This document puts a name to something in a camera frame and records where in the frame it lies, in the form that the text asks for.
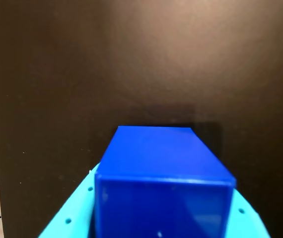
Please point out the cyan gripper finger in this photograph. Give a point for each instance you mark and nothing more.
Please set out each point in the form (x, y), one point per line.
(77, 210)
(245, 220)

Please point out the blue cube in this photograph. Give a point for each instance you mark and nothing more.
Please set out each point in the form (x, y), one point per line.
(161, 173)

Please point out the black mat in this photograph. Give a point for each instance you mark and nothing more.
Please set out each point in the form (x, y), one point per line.
(131, 74)

